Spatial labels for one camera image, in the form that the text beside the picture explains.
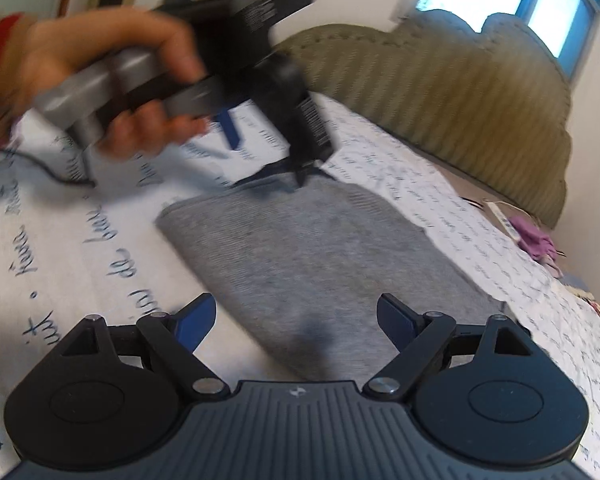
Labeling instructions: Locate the white power strip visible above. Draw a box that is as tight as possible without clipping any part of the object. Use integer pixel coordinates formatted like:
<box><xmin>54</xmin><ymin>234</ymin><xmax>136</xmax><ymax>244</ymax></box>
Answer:
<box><xmin>482</xmin><ymin>200</ymin><xmax>524</xmax><ymax>249</ymax></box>

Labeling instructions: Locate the blue framed window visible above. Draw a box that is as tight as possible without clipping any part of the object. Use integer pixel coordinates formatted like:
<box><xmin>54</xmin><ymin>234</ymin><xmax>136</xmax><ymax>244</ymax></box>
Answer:
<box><xmin>414</xmin><ymin>0</ymin><xmax>600</xmax><ymax>59</ymax></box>

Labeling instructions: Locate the white script printed blanket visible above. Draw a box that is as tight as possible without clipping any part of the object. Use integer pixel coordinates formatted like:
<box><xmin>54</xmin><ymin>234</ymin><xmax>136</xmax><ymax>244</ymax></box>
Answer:
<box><xmin>0</xmin><ymin>94</ymin><xmax>600</xmax><ymax>480</ymax></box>

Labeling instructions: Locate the person's left hand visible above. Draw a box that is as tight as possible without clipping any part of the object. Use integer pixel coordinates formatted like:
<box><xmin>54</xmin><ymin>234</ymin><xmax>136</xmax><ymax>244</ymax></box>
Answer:
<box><xmin>17</xmin><ymin>7</ymin><xmax>212</xmax><ymax>162</ymax></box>

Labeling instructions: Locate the olive green padded headboard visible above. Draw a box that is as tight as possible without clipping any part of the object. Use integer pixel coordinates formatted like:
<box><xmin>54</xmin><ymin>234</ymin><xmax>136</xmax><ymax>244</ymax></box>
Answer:
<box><xmin>274</xmin><ymin>7</ymin><xmax>574</xmax><ymax>229</ymax></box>

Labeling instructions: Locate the purple cloth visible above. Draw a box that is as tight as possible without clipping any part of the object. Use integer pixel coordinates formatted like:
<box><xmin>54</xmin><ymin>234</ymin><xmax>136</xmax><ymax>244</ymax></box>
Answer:
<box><xmin>508</xmin><ymin>215</ymin><xmax>564</xmax><ymax>267</ymax></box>

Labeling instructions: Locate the grey sweater with navy sleeves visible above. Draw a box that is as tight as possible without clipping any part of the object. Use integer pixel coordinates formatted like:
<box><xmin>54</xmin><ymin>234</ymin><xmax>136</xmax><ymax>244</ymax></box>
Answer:
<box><xmin>155</xmin><ymin>159</ymin><xmax>512</xmax><ymax>387</ymax></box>

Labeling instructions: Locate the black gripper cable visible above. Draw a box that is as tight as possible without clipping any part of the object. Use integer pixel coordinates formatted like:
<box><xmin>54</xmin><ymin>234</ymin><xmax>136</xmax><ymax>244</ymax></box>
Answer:
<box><xmin>0</xmin><ymin>146</ymin><xmax>97</xmax><ymax>189</ymax></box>

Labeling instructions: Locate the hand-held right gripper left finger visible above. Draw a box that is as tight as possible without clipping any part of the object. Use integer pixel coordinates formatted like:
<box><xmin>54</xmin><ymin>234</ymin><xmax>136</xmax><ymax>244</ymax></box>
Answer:
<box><xmin>60</xmin><ymin>292</ymin><xmax>232</xmax><ymax>402</ymax></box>

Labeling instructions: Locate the person's left forearm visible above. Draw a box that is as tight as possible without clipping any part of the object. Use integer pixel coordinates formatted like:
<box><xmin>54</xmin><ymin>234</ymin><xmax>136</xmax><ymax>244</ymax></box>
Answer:
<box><xmin>0</xmin><ymin>12</ymin><xmax>32</xmax><ymax>152</ymax></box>

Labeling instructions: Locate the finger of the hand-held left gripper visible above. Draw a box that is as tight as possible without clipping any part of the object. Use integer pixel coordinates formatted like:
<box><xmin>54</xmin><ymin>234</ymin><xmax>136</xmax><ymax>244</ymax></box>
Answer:
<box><xmin>280</xmin><ymin>152</ymin><xmax>327</xmax><ymax>187</ymax></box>
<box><xmin>214</xmin><ymin>105</ymin><xmax>242</xmax><ymax>154</ymax></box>

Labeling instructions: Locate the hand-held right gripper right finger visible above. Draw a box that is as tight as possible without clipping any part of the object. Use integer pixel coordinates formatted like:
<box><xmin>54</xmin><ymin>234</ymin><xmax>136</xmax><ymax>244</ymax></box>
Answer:
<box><xmin>362</xmin><ymin>293</ymin><xmax>532</xmax><ymax>402</ymax></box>

